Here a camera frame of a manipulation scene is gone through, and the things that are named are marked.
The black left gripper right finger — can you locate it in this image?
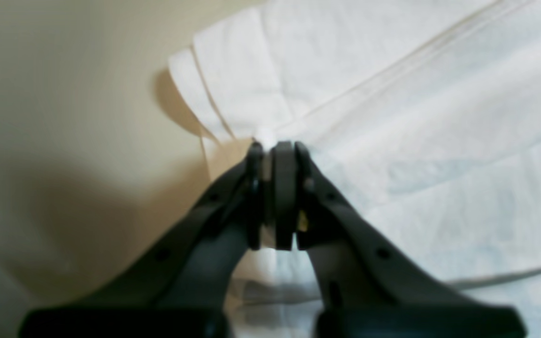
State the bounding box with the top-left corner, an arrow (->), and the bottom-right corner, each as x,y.
270,142 -> 527,338

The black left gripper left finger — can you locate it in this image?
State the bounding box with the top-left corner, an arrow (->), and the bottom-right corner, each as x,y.
18,143 -> 264,338

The white T-shirt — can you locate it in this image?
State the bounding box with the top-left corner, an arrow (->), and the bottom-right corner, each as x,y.
168,0 -> 541,338

